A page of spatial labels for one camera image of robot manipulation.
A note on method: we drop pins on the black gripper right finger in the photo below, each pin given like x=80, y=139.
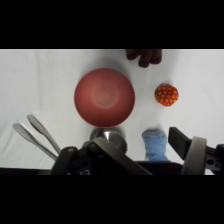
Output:
x=196, y=153

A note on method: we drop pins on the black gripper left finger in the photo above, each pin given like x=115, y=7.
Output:
x=110, y=154

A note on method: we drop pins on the red orange dotted ball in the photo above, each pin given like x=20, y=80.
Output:
x=166, y=95

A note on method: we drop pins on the pink bowl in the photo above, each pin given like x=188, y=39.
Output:
x=104, y=97

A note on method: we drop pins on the steel measuring cup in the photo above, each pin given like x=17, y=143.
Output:
x=111, y=138

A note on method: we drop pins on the blue cloth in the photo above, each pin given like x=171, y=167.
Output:
x=155, y=145

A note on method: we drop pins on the metal tongs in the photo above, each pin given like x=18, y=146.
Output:
x=38, y=135

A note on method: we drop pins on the brown plush toy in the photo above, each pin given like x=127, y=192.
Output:
x=145, y=56

